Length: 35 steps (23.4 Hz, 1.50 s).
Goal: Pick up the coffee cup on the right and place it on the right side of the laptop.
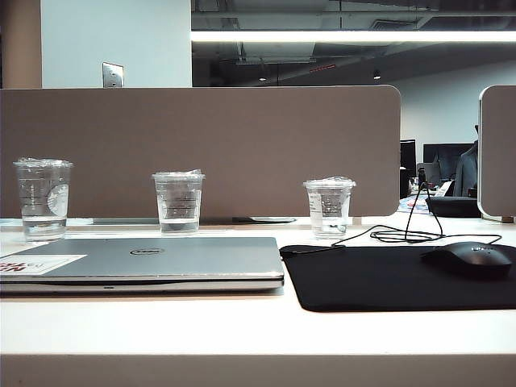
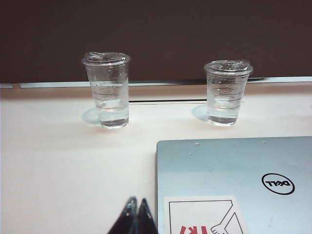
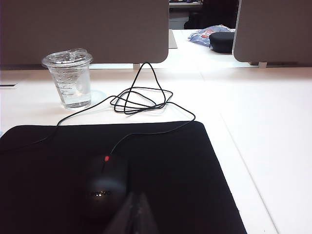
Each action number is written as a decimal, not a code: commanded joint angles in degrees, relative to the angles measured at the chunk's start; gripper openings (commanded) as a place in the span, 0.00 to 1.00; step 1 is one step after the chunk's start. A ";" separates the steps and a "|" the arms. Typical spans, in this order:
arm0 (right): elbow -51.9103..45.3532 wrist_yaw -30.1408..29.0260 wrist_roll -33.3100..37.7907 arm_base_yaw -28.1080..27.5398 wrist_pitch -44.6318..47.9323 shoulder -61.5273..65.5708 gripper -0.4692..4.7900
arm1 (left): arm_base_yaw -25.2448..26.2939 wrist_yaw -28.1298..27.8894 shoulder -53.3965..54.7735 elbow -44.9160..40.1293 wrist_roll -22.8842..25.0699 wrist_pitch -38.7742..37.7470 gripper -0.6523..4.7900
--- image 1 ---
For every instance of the small clear cup with label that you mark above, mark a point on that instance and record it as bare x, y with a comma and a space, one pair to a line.
329, 209

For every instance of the grey jacket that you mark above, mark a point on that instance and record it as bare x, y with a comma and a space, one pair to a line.
467, 173

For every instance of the clear plastic cup with lines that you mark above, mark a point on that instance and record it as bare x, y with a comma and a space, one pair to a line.
178, 201

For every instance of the black soft case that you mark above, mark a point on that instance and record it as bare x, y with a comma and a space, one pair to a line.
453, 205

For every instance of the silver Dell laptop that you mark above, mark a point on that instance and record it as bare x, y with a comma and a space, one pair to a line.
181, 262

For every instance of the metal wall plate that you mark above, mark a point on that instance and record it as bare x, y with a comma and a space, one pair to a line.
112, 74

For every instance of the colourful printed paper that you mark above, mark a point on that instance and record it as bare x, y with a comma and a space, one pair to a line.
411, 205

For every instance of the wide brown desk divider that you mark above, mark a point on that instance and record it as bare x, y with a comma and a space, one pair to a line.
225, 145

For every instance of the black mouse pad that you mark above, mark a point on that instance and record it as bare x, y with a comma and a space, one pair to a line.
363, 278

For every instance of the black computer mouse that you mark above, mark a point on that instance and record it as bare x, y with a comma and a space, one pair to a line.
467, 260

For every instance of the white ceiling light strip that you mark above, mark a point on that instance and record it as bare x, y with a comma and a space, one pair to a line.
342, 36

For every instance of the brown divider with white edge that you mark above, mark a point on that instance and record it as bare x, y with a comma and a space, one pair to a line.
500, 149

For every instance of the tall clear cup with logo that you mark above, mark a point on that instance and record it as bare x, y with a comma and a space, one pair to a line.
42, 193

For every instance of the black computer monitor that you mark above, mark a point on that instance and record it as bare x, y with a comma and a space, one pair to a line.
407, 155
443, 153

